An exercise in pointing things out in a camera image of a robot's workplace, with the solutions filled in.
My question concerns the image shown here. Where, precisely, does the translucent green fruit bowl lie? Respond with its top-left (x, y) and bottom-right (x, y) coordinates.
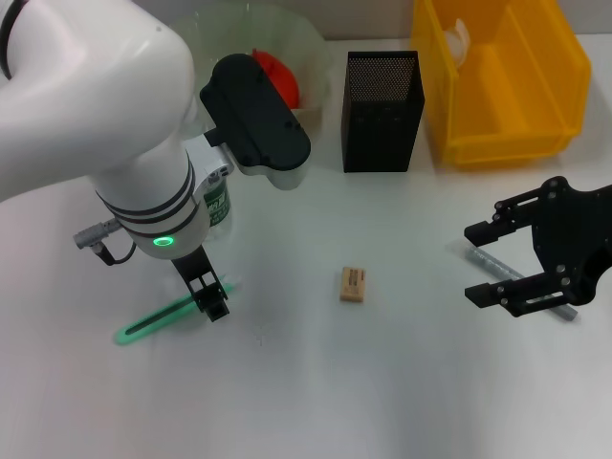
top-left (164, 8), bottom-right (335, 140)

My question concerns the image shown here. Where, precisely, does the yellow plastic bin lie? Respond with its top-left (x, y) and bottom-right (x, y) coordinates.
top-left (410, 0), bottom-right (593, 171)

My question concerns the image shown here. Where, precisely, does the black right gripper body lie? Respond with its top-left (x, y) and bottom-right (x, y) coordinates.
top-left (530, 175), bottom-right (612, 307)

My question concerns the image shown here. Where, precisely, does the small wooden block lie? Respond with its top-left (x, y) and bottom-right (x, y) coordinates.
top-left (339, 266), bottom-right (369, 303)

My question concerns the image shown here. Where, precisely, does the grey marker pen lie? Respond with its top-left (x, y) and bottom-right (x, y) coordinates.
top-left (458, 241), bottom-right (579, 322)

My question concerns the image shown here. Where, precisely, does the red-orange fruit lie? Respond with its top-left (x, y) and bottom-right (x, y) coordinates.
top-left (251, 47), bottom-right (301, 110)

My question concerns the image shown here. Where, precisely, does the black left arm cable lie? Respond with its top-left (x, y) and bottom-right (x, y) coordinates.
top-left (73, 217), bottom-right (139, 266)

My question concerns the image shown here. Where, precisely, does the clear green-label water bottle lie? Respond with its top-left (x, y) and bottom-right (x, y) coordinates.
top-left (203, 176), bottom-right (235, 240)

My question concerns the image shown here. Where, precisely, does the black mesh pen holder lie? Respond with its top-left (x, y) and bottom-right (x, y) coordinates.
top-left (341, 50), bottom-right (426, 174)

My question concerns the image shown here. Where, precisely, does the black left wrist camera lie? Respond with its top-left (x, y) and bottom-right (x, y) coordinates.
top-left (199, 54), bottom-right (312, 191)

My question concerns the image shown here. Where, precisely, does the green utility knife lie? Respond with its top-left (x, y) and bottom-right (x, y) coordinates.
top-left (113, 276), bottom-right (243, 346)

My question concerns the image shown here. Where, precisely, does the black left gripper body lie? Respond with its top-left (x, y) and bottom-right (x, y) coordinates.
top-left (170, 244), bottom-right (215, 288)

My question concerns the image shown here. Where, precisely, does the white paper ball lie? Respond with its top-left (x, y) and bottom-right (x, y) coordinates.
top-left (442, 18), bottom-right (472, 66)

